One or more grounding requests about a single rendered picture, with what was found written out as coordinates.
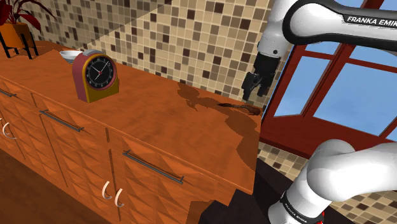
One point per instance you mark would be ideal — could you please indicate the red framed window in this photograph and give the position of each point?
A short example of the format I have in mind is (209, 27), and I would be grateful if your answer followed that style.
(350, 99)

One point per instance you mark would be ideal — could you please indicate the white bowl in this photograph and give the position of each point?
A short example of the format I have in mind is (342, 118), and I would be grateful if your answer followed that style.
(69, 56)

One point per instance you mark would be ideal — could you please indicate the orange wooden cabinet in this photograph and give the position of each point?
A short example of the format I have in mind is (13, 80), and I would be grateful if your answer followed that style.
(149, 124)

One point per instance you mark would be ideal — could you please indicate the red and yellow table clock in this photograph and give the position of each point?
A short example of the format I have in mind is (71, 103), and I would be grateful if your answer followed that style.
(93, 77)

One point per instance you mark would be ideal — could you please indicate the red plant in orange pot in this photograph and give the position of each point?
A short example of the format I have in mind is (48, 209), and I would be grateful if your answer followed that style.
(15, 34)

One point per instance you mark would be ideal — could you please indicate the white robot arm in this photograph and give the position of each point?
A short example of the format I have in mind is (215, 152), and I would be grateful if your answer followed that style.
(338, 173)

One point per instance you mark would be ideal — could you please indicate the dark robot stand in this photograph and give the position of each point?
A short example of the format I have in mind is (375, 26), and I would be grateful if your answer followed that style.
(248, 211)

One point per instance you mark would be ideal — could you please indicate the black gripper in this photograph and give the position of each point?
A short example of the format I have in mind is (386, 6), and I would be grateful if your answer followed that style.
(266, 65)

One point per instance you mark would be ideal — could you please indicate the dark brown slender utensil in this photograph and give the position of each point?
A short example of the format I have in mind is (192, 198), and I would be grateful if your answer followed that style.
(240, 107)

